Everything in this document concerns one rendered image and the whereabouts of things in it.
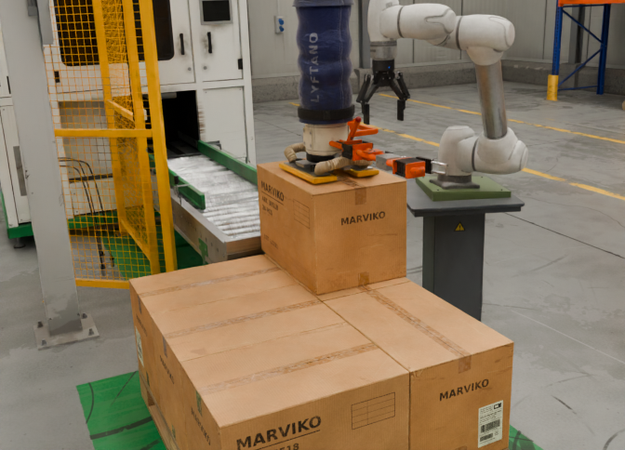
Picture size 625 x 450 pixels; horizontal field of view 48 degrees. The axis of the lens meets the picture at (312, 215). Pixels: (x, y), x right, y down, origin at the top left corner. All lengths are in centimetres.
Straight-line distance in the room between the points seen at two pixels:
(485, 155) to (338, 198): 82
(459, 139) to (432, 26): 100
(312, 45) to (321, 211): 63
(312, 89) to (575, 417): 166
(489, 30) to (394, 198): 72
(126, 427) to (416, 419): 128
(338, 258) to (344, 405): 75
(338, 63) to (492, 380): 127
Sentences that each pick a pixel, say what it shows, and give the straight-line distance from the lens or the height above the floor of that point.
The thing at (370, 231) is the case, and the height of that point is 76.
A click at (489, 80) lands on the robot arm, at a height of 129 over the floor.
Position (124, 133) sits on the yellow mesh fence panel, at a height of 99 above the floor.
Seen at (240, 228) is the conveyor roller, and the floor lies 53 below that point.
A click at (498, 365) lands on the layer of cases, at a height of 47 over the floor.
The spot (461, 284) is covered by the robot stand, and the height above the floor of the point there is 33.
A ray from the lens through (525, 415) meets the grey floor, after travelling 303.
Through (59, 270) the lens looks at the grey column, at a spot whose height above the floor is 37.
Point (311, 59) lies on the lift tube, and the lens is 271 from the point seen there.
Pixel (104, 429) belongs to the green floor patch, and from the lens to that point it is 304.
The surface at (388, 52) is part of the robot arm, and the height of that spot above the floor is 145.
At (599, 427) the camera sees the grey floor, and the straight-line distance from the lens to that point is 303.
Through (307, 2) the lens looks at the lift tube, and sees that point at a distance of 268.
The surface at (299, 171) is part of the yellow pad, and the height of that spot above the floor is 97.
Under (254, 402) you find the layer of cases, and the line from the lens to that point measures 203.
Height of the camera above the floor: 160
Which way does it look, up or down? 17 degrees down
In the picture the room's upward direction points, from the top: 2 degrees counter-clockwise
